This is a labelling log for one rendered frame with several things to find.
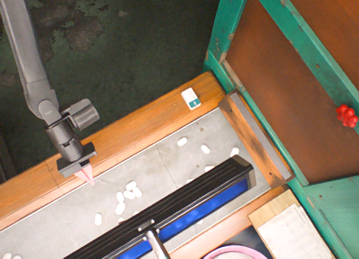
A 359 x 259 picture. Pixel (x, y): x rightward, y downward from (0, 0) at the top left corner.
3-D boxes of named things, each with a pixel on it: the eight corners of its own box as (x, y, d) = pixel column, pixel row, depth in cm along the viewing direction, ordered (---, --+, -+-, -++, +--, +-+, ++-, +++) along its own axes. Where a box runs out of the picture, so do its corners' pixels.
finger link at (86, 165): (103, 185, 90) (86, 158, 86) (79, 199, 89) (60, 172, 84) (99, 173, 96) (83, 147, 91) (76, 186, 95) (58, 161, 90)
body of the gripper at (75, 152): (99, 156, 87) (85, 133, 83) (61, 177, 85) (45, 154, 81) (94, 146, 92) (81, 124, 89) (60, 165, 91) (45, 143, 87)
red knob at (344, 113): (329, 111, 61) (341, 104, 57) (338, 106, 61) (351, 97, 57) (344, 132, 60) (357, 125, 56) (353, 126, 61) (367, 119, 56)
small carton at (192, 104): (181, 94, 109) (181, 92, 107) (190, 89, 109) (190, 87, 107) (190, 110, 108) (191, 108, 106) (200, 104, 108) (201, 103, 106)
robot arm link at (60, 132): (38, 122, 84) (44, 128, 79) (63, 108, 86) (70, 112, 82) (53, 144, 87) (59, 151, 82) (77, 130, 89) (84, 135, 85)
